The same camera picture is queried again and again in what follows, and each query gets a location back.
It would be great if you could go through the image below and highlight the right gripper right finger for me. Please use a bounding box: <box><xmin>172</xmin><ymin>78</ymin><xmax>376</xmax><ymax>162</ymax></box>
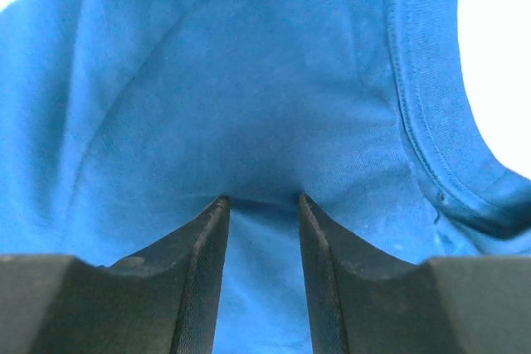
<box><xmin>299</xmin><ymin>195</ymin><xmax>530</xmax><ymax>354</ymax></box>

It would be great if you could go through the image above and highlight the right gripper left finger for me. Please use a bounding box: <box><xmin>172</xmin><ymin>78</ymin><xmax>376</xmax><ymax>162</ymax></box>
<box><xmin>1</xmin><ymin>196</ymin><xmax>230</xmax><ymax>353</ymax></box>

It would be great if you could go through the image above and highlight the dark blue t shirt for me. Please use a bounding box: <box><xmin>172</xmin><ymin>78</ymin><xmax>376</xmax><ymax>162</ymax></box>
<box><xmin>1</xmin><ymin>0</ymin><xmax>530</xmax><ymax>353</ymax></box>

